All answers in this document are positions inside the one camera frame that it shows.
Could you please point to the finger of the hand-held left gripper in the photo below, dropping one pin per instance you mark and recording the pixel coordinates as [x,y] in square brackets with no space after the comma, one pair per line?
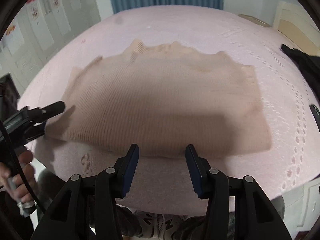
[35,132]
[53,108]

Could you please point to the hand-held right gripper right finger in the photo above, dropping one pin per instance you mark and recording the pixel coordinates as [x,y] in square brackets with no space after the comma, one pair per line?
[193,170]

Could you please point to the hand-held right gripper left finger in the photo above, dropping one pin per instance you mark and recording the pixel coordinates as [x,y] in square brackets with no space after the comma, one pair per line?
[130,170]

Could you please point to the peach knit sweater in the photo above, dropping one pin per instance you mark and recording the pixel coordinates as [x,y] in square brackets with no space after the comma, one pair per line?
[155,92]

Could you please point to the person's left hand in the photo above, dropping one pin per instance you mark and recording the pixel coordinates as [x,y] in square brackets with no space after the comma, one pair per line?
[25,175]

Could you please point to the dark furniture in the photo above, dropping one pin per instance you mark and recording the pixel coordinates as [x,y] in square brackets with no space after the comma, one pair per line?
[10,87]

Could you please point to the white wardrobe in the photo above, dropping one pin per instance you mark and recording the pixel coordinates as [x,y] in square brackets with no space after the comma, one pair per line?
[50,30]

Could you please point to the white nightstand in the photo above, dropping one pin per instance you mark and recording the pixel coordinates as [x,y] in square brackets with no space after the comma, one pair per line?
[307,200]

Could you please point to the dark grey smartphone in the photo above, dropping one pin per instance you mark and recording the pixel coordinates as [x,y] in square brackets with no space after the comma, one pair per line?
[315,112]

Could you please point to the pink bed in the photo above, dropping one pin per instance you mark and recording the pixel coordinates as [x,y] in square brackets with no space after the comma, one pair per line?
[187,25]

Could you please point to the black puffer jacket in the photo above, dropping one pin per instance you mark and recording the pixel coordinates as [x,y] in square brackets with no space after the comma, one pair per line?
[305,65]

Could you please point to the cream wooden headboard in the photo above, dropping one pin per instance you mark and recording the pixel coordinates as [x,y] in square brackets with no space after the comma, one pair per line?
[295,22]

